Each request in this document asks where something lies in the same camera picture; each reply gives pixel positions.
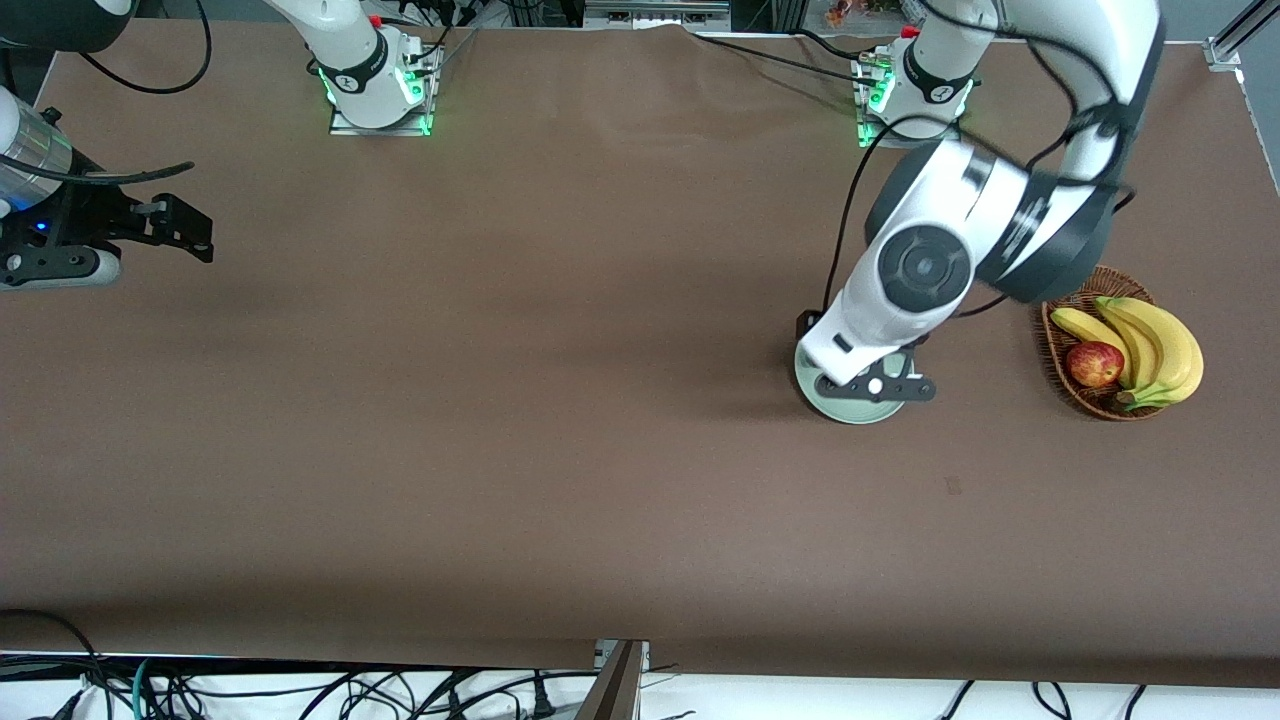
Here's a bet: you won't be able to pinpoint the pale green round plate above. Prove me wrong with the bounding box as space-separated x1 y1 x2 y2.
794 340 916 426

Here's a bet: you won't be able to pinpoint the red apple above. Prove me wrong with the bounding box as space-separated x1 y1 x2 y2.
1065 341 1126 389

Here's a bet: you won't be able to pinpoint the brown wicker basket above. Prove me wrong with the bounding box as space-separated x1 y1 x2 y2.
1030 265 1171 422

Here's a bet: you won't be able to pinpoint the colourful background items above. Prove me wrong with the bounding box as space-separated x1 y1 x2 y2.
825 0 906 28

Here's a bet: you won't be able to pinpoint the brown table cover sheet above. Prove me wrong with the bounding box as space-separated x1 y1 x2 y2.
0 18 1280 691

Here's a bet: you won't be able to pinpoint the yellow banana bunch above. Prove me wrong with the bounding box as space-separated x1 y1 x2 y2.
1050 296 1205 412

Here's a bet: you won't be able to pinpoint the aluminium profile bar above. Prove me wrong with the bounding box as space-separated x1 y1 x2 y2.
1205 0 1280 71

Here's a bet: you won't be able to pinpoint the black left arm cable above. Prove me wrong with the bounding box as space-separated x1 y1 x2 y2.
822 0 1136 321

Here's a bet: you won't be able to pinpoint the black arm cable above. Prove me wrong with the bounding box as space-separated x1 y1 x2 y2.
48 0 213 187
822 0 1136 321

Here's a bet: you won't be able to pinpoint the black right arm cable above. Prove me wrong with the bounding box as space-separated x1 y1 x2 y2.
48 0 213 187

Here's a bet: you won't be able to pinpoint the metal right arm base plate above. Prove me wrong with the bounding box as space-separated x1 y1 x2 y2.
328 98 434 138

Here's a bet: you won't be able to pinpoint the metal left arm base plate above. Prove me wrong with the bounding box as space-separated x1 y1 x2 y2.
857 118 963 152

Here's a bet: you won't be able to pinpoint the black cable across table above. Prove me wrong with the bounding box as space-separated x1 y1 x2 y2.
685 25 881 86

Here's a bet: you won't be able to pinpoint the aluminium frame rail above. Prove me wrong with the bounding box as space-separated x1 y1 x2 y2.
583 0 731 31

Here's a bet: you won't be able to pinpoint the grey table leg post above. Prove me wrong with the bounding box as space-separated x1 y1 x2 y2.
575 640 651 720

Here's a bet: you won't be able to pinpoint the black looped floor cable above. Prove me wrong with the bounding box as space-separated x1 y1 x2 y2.
0 608 111 720

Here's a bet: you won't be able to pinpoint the tangled black floor cables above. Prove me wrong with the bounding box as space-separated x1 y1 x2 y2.
150 665 561 720

